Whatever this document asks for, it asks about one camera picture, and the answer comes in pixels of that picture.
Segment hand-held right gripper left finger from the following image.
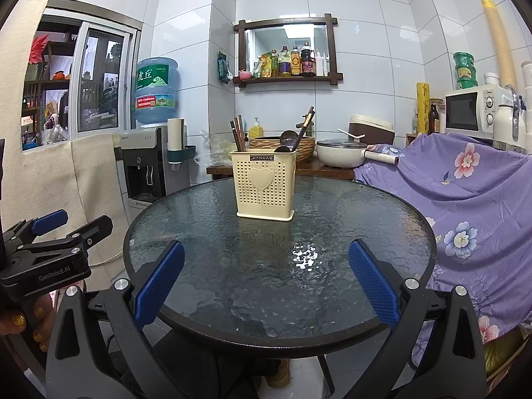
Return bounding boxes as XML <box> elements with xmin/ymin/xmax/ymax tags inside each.
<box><xmin>46</xmin><ymin>240</ymin><xmax>186</xmax><ymax>399</ymax></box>

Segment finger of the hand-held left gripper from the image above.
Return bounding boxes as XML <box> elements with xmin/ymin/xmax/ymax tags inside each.
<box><xmin>16</xmin><ymin>215</ymin><xmax>114</xmax><ymax>263</ymax></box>
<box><xmin>3</xmin><ymin>209</ymin><xmax>69</xmax><ymax>244</ymax></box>

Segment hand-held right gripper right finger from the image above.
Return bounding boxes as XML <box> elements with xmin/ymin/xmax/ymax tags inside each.
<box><xmin>348</xmin><ymin>239</ymin><xmax>487</xmax><ymax>399</ymax></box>

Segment beige plastic utensil holder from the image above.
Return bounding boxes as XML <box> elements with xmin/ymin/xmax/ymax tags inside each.
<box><xmin>230</xmin><ymin>149</ymin><xmax>297</xmax><ymax>220</ymax></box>

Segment person's left hand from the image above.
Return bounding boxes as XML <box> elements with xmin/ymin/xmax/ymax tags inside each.
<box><xmin>0</xmin><ymin>283</ymin><xmax>84</xmax><ymax>352</ymax></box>

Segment grey water dispenser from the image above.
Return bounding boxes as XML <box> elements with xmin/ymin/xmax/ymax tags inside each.
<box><xmin>120</xmin><ymin>126</ymin><xmax>190</xmax><ymax>213</ymax></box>

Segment purple floral cloth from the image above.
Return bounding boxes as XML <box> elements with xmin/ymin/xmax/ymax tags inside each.
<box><xmin>353</xmin><ymin>132</ymin><xmax>532</xmax><ymax>344</ymax></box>

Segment teal plastic holder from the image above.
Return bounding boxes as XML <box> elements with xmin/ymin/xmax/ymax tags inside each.
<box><xmin>167</xmin><ymin>144</ymin><xmax>197</xmax><ymax>164</ymax></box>

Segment dark wooden washstand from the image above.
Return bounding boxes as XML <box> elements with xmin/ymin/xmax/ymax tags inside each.
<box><xmin>206</xmin><ymin>157</ymin><xmax>358</xmax><ymax>182</ymax></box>

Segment white pan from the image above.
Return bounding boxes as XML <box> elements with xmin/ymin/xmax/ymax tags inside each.
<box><xmin>316</xmin><ymin>139</ymin><xmax>401</xmax><ymax>171</ymax></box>

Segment wooden display shelf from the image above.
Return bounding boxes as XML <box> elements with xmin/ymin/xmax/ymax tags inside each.
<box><xmin>22</xmin><ymin>28</ymin><xmax>80</xmax><ymax>143</ymax></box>

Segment clear plastic bag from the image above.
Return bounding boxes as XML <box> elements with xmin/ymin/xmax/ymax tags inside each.
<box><xmin>193</xmin><ymin>130</ymin><xmax>234</xmax><ymax>167</ymax></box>

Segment glass pan lid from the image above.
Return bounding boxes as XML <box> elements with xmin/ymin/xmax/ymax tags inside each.
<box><xmin>317</xmin><ymin>139</ymin><xmax>369</xmax><ymax>153</ymax></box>

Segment olive green cushion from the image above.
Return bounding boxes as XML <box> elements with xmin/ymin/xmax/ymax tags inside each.
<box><xmin>484</xmin><ymin>328</ymin><xmax>529</xmax><ymax>377</ymax></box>

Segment ribbed brown basin bowl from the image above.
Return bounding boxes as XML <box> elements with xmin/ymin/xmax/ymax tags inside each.
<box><xmin>248</xmin><ymin>135</ymin><xmax>317</xmax><ymax>164</ymax></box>

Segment sliding window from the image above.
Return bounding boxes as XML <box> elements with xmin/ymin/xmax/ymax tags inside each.
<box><xmin>20</xmin><ymin>7</ymin><xmax>141</xmax><ymax>151</ymax></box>

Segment blue water jug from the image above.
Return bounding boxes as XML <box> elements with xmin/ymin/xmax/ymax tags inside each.
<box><xmin>133</xmin><ymin>57</ymin><xmax>180</xmax><ymax>128</ymax></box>

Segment brown white rice cooker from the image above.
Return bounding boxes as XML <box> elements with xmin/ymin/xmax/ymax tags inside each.
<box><xmin>348</xmin><ymin>114</ymin><xmax>396</xmax><ymax>144</ymax></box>

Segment red artificial flower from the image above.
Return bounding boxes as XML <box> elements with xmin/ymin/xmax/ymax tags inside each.
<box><xmin>30</xmin><ymin>34</ymin><xmax>51</xmax><ymax>66</ymax></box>

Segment brown glass bottle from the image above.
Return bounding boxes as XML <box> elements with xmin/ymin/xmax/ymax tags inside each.
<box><xmin>428</xmin><ymin>102</ymin><xmax>441</xmax><ymax>135</ymax></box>

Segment brass bamboo faucet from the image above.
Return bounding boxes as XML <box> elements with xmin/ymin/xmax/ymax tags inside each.
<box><xmin>295</xmin><ymin>110</ymin><xmax>313</xmax><ymax>138</ymax></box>

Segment yellow patterned roll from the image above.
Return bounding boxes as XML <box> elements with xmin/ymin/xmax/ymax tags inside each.
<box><xmin>416</xmin><ymin>82</ymin><xmax>432</xmax><ymax>136</ymax></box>

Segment white microwave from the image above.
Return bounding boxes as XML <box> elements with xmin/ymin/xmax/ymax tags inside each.
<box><xmin>444</xmin><ymin>83</ymin><xmax>518</xmax><ymax>142</ymax></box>

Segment white kettle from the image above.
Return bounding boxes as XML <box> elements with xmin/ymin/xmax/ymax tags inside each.
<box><xmin>492</xmin><ymin>87</ymin><xmax>529</xmax><ymax>153</ymax></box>

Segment green tea packet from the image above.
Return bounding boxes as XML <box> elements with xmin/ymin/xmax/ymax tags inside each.
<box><xmin>216</xmin><ymin>52</ymin><xmax>234</xmax><ymax>85</ymax></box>

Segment dark soy sauce bottle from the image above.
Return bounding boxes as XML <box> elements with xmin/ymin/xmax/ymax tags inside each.
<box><xmin>300</xmin><ymin>42</ymin><xmax>316</xmax><ymax>77</ymax></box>

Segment yellow cooking oil bottle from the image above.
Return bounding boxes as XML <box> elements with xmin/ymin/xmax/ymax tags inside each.
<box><xmin>279</xmin><ymin>45</ymin><xmax>292</xmax><ymax>78</ymax></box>

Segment wooden framed mirror shelf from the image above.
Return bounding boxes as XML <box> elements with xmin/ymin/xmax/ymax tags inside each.
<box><xmin>232</xmin><ymin>13</ymin><xmax>344</xmax><ymax>88</ymax></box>

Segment white plastic container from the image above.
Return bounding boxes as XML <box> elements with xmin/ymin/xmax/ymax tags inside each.
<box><xmin>519</xmin><ymin>61</ymin><xmax>532</xmax><ymax>114</ymax></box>

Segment beige rolled tube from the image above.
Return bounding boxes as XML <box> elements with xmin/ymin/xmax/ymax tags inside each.
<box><xmin>477</xmin><ymin>0</ymin><xmax>516</xmax><ymax>88</ymax></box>

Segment white cable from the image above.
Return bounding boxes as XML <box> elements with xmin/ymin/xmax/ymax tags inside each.
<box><xmin>89</xmin><ymin>253</ymin><xmax>126</xmax><ymax>267</ymax></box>

